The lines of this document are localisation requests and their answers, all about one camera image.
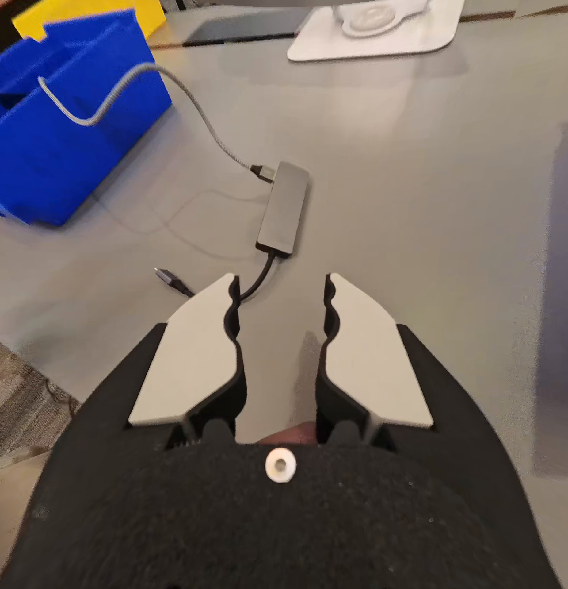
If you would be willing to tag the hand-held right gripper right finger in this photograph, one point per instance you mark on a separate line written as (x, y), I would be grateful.
(376, 368)

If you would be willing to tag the yellow plastic bin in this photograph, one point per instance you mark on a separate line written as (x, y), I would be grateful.
(81, 11)

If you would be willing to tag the wooden book stand white base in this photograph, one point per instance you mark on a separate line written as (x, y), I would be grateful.
(320, 46)

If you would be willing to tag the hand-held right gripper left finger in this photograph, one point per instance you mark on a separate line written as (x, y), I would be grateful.
(187, 368)

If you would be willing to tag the blue plastic bin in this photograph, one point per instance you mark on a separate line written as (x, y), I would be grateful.
(58, 175)

